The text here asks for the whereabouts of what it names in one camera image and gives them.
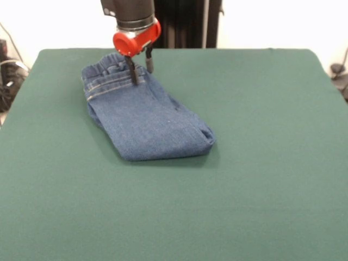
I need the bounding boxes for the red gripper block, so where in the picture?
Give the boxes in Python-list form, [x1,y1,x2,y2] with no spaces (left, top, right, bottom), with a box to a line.
[113,20,161,85]

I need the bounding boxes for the blue denim jeans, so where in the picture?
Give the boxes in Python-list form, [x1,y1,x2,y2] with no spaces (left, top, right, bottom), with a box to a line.
[80,53,218,163]

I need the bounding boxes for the dark green table cloth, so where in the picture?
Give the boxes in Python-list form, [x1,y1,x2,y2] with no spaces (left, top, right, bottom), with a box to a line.
[0,48,348,261]

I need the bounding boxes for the black floor device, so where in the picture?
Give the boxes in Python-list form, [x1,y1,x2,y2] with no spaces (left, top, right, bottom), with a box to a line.
[330,63,348,103]

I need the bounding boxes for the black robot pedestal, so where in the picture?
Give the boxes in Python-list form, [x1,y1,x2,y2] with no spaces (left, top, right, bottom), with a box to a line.
[153,0,226,49]

